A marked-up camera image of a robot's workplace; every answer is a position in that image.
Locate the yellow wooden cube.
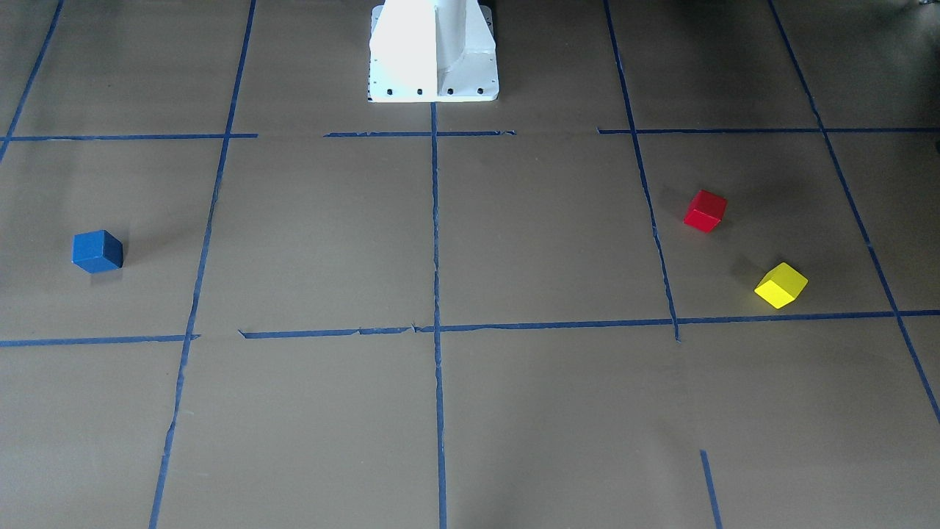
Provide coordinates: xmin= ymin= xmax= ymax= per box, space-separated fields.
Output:
xmin=754 ymin=262 xmax=809 ymax=309

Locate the white metal camera stand base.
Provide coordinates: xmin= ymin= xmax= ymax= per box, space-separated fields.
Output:
xmin=367 ymin=1 xmax=500 ymax=104

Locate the blue wooden cube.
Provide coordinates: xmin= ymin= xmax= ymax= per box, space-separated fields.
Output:
xmin=71 ymin=230 xmax=123 ymax=274

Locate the red wooden cube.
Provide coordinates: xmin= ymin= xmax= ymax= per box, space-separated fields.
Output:
xmin=684 ymin=190 xmax=729 ymax=232

